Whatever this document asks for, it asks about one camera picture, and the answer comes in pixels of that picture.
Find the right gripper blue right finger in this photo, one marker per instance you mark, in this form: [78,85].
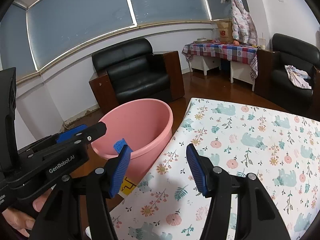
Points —
[201,168]

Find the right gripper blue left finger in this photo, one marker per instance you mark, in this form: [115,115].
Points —
[117,168]

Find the pink plastic trash bucket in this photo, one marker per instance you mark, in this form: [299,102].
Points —
[145,125]

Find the left hand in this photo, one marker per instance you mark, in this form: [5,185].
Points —
[22,222]

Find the blue foam net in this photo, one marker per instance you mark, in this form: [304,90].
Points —
[119,145]

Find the yellow box under table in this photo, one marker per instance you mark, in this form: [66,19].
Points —
[126,187]

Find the left black leather armchair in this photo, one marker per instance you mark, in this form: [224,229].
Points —
[131,70]

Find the black leather armchair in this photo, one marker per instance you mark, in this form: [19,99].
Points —
[273,83]
[131,70]

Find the floral tablecloth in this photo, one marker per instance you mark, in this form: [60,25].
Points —
[265,178]

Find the white desk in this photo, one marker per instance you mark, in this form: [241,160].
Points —
[231,69]

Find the right black leather armchair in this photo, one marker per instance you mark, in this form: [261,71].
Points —
[273,83]

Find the plaid tablecloth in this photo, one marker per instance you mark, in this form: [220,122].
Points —
[241,54]

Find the cloth on armchair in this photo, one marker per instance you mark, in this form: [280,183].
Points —
[299,78]

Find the plastic cup with straw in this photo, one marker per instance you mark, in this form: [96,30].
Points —
[262,42]

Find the brown paper bag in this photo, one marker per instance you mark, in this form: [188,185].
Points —
[225,31]

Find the hanging floral jacket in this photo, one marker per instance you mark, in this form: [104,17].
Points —
[243,28]

